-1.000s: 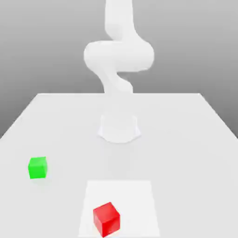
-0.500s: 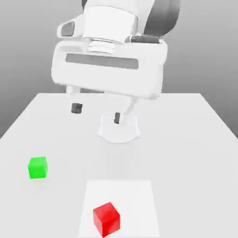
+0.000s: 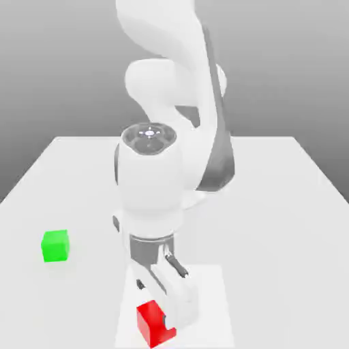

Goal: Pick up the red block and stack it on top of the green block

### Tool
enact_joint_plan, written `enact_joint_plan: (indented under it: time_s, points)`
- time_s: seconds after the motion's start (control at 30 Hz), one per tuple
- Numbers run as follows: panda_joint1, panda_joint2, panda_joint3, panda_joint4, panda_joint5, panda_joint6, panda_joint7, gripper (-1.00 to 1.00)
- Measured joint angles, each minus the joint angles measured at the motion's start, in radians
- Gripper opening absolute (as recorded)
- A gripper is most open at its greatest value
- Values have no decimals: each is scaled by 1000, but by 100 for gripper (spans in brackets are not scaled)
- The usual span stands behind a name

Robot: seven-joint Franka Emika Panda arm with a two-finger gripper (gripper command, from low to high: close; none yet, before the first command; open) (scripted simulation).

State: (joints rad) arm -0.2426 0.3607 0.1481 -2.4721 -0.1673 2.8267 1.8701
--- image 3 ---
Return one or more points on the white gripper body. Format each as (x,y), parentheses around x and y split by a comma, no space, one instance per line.
(178,297)

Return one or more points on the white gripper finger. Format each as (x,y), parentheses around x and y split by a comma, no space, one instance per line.
(169,321)

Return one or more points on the small red cube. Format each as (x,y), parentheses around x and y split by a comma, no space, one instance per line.
(150,324)

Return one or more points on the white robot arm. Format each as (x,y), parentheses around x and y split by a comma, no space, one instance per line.
(152,180)

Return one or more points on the small green cube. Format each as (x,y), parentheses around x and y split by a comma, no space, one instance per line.
(55,246)

